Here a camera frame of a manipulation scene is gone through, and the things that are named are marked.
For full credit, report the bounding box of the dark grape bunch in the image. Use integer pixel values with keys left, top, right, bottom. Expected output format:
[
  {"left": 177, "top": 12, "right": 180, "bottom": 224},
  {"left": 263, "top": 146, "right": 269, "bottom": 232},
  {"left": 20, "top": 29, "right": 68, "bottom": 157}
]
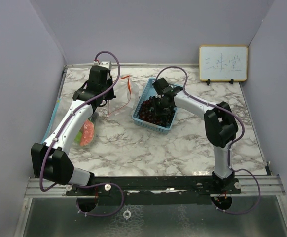
[{"left": 139, "top": 96, "right": 175, "bottom": 127}]

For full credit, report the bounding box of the blue plastic basket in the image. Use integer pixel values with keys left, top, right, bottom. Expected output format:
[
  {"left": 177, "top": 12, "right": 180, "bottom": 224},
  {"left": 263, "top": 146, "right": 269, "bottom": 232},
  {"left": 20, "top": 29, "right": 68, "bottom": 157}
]
[{"left": 132, "top": 78, "right": 182, "bottom": 134}]

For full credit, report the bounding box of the clear bag orange zipper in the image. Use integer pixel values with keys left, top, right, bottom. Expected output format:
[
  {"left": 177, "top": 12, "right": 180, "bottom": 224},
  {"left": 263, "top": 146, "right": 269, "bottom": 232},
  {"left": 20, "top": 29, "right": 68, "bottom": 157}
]
[{"left": 107, "top": 75, "right": 139, "bottom": 120}]

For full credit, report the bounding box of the watermelon slice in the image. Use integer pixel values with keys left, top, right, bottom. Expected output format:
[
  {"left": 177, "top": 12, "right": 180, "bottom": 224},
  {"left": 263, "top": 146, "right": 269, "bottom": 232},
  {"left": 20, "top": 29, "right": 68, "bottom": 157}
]
[{"left": 80, "top": 120, "right": 95, "bottom": 147}]

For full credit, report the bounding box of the clear bag blue zipper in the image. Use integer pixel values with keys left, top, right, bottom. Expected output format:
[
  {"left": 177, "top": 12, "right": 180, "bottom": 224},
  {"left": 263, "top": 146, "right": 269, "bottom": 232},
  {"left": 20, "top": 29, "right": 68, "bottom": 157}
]
[{"left": 41, "top": 98, "right": 99, "bottom": 147}]

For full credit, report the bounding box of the green leaf vegetable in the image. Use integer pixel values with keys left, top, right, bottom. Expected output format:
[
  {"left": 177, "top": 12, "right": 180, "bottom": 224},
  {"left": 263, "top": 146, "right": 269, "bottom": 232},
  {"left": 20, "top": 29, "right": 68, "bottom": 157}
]
[{"left": 74, "top": 131, "right": 83, "bottom": 145}]

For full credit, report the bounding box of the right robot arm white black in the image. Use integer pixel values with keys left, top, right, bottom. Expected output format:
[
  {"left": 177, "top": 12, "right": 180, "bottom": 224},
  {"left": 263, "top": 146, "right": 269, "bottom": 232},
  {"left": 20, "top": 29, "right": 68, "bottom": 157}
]
[{"left": 152, "top": 78, "right": 239, "bottom": 193}]

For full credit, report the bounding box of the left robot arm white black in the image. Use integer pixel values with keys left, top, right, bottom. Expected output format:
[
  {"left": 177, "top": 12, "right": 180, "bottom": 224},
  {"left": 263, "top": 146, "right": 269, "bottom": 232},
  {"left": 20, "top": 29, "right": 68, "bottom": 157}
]
[{"left": 31, "top": 61, "right": 116, "bottom": 195}]

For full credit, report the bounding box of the small whiteboard wooden frame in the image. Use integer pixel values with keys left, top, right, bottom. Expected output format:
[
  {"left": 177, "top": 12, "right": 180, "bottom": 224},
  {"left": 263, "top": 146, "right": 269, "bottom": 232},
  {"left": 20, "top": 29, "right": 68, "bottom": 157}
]
[{"left": 199, "top": 45, "right": 248, "bottom": 82}]

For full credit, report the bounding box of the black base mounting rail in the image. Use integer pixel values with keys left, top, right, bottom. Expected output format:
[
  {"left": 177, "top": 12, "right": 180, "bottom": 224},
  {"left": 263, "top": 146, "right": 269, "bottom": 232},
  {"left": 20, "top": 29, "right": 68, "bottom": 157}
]
[{"left": 66, "top": 176, "right": 241, "bottom": 205}]

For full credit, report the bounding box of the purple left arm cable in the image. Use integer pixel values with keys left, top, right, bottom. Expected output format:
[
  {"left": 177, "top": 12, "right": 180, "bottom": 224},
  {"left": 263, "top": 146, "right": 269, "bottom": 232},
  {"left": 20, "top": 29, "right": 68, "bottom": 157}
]
[{"left": 39, "top": 51, "right": 125, "bottom": 218}]

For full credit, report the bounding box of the aluminium frame rail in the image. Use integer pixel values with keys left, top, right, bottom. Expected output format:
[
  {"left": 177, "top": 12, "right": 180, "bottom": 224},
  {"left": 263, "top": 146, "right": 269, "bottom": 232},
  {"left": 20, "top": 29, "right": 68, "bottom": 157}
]
[{"left": 24, "top": 175, "right": 286, "bottom": 198}]

